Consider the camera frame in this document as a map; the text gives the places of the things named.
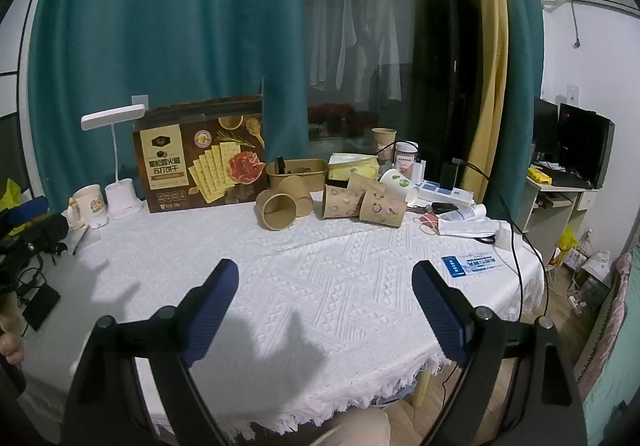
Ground narrow teal curtain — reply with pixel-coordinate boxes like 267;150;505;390
482;0;546;227

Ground red rubber bands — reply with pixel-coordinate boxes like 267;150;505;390
414;212;442;235

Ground yellow curtain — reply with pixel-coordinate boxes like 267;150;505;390
462;0;516;202

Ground white green paper cup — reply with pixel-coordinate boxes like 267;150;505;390
379;168;419;206

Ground printed brown paper cup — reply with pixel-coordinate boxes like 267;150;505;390
322;184;367;220
359;188;409;230
347;174;383;196

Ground person's leg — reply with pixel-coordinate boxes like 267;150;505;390
317;408;392;446

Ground red flowers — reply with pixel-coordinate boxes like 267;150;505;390
307;102;373;137

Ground hanging white clothes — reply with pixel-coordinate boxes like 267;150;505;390
306;0;403;102

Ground yellow tissue pack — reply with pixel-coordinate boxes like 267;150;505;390
327;152;381;185

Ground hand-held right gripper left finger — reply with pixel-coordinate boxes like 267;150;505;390
60;258;241;446

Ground wooden table leg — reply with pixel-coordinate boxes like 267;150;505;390
411;366;435;409

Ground clear plastic bottle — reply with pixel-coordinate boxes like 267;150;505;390
433;202;487;223

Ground brown cracker box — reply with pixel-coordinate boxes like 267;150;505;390
132;95;269;215

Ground white fringed tablecloth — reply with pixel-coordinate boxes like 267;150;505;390
17;191;546;442

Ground blue white card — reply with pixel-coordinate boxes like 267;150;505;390
441;250;505;280

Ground wide teal curtain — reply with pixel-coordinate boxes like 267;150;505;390
27;0;307;214

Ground plain brown paper cup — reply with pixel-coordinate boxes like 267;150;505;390
280;176;314;218
256;190;299;232

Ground black flat power bank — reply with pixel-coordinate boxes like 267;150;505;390
22;283;62;331

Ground small black monitor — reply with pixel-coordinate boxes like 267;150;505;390
532;97;560;163

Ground large black monitor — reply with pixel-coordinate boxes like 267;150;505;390
556;102;616;190

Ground white desk lamp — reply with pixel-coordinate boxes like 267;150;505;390
81;104;149;221

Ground black cable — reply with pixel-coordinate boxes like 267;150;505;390
450;158;550;407

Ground white cartoon mug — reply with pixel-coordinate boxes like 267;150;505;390
66;184;109;231

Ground person's left hand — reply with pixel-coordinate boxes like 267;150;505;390
0;311;27;368

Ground brown white paper cup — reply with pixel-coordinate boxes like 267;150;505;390
372;127;398;165

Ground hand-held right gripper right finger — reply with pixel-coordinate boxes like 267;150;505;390
411;260;588;446

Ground black power adapter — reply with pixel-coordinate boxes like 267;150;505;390
439;161;459;190

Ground dark blue folded umbrella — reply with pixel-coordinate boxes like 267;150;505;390
0;196;50;233

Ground white paper bag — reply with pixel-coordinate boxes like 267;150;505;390
439;218;502;240

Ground white lidded jar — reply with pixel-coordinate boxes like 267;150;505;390
394;140;420;180

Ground white computer desk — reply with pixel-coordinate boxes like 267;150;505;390
515;170;600;269

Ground yellow floor bag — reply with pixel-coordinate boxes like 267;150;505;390
556;226;578;254

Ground yellow plastic bag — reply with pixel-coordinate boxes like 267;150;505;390
0;178;23;222

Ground pink green blanket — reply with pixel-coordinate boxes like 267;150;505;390
575;246;640;446

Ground rectangular brown paper container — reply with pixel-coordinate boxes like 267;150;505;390
265;157;329;193

